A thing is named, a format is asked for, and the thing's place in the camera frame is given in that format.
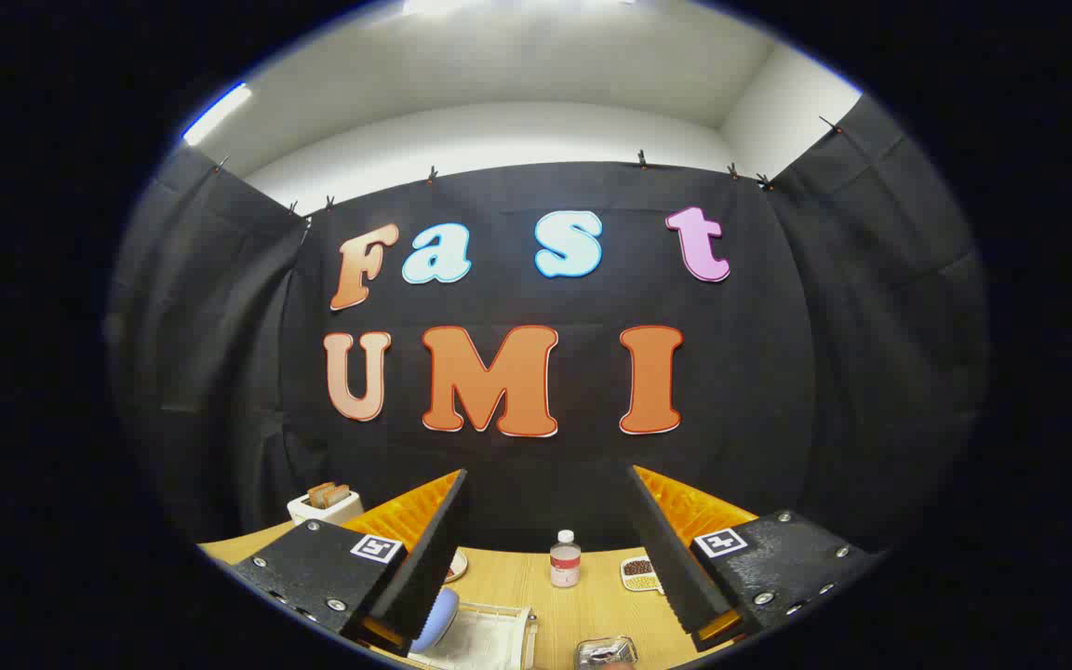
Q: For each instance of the yellow beans pile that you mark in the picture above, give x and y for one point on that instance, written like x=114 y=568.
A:
x=645 y=582

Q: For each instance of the black backdrop cloth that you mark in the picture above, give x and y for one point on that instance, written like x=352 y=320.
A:
x=545 y=465

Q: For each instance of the clear bottle red label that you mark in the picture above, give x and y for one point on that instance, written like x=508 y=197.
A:
x=565 y=563

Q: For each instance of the white divided tray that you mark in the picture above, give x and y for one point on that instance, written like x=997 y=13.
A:
x=638 y=575

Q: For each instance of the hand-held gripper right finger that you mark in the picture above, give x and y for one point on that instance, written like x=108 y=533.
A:
x=666 y=549

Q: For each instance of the brown toast slice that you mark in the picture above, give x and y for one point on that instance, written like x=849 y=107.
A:
x=339 y=496
x=317 y=493

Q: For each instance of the white toaster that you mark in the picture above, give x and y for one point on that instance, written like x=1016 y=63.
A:
x=313 y=514

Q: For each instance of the beige oval dish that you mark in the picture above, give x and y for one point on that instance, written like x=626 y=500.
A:
x=457 y=566

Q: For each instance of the blue plate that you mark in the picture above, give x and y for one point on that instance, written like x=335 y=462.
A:
x=438 y=616

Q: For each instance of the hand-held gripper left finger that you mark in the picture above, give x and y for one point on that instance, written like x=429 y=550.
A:
x=434 y=558

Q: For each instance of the ceiling light strip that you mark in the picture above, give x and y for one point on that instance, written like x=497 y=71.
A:
x=499 y=6
x=217 y=114

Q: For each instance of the brown beans pile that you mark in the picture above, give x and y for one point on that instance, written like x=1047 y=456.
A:
x=638 y=567

